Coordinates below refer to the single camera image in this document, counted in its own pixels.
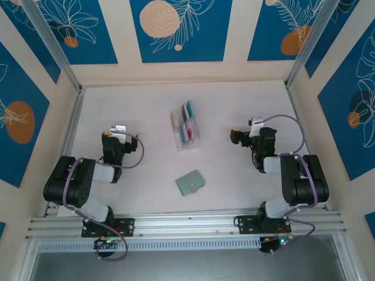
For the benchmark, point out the red and white card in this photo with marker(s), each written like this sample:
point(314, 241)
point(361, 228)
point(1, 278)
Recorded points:
point(188, 134)
point(192, 132)

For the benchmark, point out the aluminium side rail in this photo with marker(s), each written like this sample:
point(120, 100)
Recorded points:
point(70, 128)
point(292, 102)

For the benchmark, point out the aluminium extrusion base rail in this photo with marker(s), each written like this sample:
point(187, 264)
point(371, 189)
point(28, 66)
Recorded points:
point(190, 224)

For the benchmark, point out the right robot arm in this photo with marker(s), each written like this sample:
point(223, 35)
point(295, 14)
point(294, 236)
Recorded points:
point(304, 181)

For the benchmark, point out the green card holder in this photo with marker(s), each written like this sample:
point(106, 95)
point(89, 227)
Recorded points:
point(190, 183)

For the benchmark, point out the aluminium corner post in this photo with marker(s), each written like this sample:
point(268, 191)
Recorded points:
point(52, 44)
point(319, 35)

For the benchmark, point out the teal card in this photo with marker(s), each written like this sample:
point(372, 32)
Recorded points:
point(190, 108)

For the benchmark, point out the beige card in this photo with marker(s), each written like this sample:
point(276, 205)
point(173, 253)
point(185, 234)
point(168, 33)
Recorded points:
point(175, 120)

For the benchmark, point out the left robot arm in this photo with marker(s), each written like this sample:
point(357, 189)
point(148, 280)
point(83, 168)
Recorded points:
point(70, 181)

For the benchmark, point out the clear acrylic card rack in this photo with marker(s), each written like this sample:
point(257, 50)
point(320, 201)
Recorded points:
point(192, 145)

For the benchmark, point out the small circuit board green LED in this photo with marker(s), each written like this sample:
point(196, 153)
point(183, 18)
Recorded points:
point(278, 242)
point(107, 241)

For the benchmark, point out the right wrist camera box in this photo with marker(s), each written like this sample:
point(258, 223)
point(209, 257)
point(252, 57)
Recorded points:
point(255, 122)

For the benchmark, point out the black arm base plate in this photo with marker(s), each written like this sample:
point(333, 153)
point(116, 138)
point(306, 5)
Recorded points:
point(246, 224)
point(126, 226)

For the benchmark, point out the blue floral wall panel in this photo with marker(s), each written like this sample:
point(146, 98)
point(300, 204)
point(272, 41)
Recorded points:
point(11, 82)
point(88, 47)
point(337, 140)
point(205, 44)
point(263, 29)

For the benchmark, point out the black card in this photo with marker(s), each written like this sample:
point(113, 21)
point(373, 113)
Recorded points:
point(184, 112)

